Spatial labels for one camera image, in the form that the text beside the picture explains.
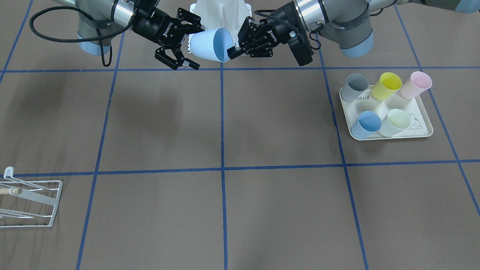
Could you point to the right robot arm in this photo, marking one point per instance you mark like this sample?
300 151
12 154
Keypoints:
101 20

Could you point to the pink plastic cup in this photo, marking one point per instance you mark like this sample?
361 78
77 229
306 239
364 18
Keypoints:
418 83

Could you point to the pale cream plastic cup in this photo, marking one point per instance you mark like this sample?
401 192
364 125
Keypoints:
395 121

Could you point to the grey plastic cup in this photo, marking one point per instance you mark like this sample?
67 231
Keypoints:
354 86

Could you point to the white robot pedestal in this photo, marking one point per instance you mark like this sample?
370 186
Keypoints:
228 14

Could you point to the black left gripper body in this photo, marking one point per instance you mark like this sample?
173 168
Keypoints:
273 29

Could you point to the light blue plastic cup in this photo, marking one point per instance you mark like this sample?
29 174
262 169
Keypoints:
212 44

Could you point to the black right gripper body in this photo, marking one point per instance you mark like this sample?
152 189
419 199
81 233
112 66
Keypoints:
153 23

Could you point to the yellow plastic cup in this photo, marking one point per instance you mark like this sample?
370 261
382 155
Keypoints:
387 85

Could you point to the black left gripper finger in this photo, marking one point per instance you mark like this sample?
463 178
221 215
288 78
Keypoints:
234 52

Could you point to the cream plastic tray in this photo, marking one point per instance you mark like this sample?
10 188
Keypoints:
420 124

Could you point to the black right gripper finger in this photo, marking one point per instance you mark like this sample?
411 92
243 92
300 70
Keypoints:
189 23
177 61

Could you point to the white wire cup rack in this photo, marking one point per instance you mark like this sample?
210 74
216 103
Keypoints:
28 203

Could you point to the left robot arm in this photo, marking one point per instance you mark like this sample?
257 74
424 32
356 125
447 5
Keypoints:
345 22

